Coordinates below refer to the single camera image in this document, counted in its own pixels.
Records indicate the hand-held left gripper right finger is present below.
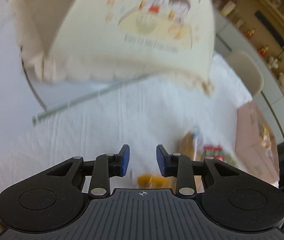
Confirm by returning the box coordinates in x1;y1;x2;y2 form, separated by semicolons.
156;144;240;198

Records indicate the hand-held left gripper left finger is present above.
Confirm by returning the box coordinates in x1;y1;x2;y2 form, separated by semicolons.
46;144;131;198

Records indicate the yellow snack packet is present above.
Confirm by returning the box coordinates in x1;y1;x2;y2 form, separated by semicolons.
137;174;170;189

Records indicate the long biscuit roll packet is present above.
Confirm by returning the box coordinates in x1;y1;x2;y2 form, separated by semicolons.
179;129;203;193

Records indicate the red snack packet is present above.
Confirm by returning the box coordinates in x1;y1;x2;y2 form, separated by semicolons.
201;143;238;168

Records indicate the pink cardboard box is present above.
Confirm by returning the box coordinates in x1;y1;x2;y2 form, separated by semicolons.
235;101;280;188

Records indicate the white woven tablecloth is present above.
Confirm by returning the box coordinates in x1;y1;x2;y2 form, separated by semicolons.
0;0;280;197

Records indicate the beige dining chair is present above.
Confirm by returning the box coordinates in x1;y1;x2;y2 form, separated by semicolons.
225;50;265;97

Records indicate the cream printed paper bag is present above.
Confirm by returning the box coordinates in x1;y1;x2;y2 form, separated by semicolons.
8;0;216;98

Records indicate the white ribbed vase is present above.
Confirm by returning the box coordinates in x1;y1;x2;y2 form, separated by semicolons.
267;54;283;68

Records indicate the yellow lidded cup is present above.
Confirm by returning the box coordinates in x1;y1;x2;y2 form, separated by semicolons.
219;0;236;17

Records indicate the black power strip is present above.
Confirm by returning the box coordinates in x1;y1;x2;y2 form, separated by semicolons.
254;10;284;46

